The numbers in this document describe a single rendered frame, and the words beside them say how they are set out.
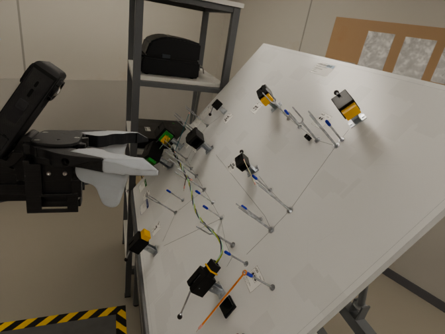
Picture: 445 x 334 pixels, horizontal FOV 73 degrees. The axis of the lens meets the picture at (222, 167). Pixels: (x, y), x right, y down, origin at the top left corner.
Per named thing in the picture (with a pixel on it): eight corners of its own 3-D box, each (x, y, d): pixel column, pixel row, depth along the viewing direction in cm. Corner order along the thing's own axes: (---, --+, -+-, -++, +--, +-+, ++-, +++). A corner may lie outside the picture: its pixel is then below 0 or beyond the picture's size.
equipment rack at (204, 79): (123, 299, 203) (134, -20, 127) (121, 240, 254) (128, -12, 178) (196, 289, 220) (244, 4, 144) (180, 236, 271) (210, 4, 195)
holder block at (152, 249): (138, 262, 118) (117, 253, 113) (159, 241, 116) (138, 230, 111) (140, 271, 114) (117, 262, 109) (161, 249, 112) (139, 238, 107)
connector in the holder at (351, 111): (358, 108, 75) (353, 101, 74) (361, 112, 74) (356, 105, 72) (345, 117, 77) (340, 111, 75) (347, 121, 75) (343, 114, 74)
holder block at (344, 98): (352, 100, 86) (338, 78, 82) (369, 121, 78) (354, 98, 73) (338, 110, 88) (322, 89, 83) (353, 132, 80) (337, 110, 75)
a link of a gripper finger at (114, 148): (134, 164, 49) (79, 174, 42) (135, 127, 47) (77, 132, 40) (146, 169, 47) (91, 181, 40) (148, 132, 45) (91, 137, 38)
